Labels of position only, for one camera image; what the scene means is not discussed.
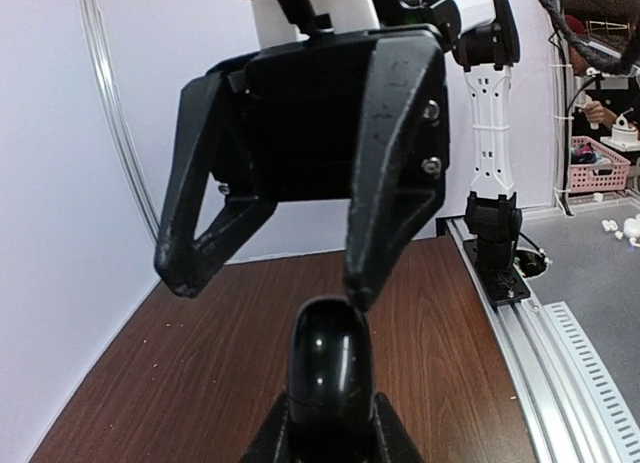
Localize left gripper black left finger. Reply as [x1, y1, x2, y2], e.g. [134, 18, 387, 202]
[239, 393, 294, 463]

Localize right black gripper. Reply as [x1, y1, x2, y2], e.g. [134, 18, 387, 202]
[154, 25, 450, 311]

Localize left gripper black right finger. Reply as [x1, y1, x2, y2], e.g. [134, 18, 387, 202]
[372, 392, 424, 463]

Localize black earbud charging case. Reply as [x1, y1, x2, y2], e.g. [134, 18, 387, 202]
[287, 296, 375, 434]

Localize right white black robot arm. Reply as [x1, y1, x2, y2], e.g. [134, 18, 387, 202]
[154, 0, 520, 310]

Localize white earbuds on bench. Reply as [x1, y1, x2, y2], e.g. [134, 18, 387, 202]
[601, 215, 640, 248]

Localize pink plastic basket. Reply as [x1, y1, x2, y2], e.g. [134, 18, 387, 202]
[569, 136, 630, 194]

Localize person in red cap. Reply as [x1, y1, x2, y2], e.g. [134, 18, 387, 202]
[562, 12, 640, 129]

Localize aluminium front rail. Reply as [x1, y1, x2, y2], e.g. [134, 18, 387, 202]
[436, 218, 639, 462]

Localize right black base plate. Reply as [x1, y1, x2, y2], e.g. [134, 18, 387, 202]
[463, 239, 531, 308]

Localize right aluminium frame post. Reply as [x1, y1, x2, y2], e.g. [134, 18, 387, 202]
[78, 0, 159, 242]

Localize right black camera cable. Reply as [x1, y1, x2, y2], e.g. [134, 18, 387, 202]
[514, 0, 640, 77]

